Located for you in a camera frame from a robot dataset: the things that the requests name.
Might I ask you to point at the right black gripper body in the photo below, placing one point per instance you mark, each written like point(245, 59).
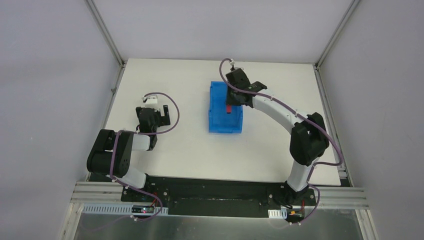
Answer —
point(236, 96)

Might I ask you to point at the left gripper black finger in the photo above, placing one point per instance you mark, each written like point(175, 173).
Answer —
point(139, 112)
point(165, 118)

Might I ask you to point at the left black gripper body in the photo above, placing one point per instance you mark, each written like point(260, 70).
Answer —
point(159, 120)

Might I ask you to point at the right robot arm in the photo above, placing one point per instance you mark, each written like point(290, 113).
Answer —
point(308, 141)

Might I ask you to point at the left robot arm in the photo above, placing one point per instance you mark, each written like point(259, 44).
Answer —
point(111, 153)

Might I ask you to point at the blue plastic bin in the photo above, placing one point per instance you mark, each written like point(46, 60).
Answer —
point(219, 122)

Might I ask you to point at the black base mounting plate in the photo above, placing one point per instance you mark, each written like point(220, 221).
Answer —
point(219, 198)

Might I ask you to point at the left controller board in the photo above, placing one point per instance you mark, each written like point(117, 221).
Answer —
point(142, 209)

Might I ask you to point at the controller board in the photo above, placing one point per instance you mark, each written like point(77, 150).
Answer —
point(296, 216)
point(142, 209)

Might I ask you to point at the right controller board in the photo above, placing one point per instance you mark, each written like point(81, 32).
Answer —
point(296, 216)

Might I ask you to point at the metal sheet front panel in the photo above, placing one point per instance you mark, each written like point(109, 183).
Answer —
point(322, 225)

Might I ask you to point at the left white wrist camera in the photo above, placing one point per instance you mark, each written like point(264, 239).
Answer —
point(150, 101)

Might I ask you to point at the aluminium front frame rail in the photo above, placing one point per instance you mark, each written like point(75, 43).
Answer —
point(331, 197)

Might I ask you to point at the left white slotted cable duct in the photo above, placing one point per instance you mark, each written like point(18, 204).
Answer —
point(118, 209)

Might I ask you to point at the white slotted cable duct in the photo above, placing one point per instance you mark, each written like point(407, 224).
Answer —
point(277, 213)
point(118, 209)

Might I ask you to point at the left aluminium frame post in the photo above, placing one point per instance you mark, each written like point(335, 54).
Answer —
point(101, 25)

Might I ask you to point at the aluminium frame post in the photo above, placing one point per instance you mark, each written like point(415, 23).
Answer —
point(101, 25)
point(337, 32)

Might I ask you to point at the right white slotted cable duct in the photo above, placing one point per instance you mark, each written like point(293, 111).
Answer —
point(277, 213)

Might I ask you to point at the right aluminium frame post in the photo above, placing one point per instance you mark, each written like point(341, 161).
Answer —
point(337, 32)

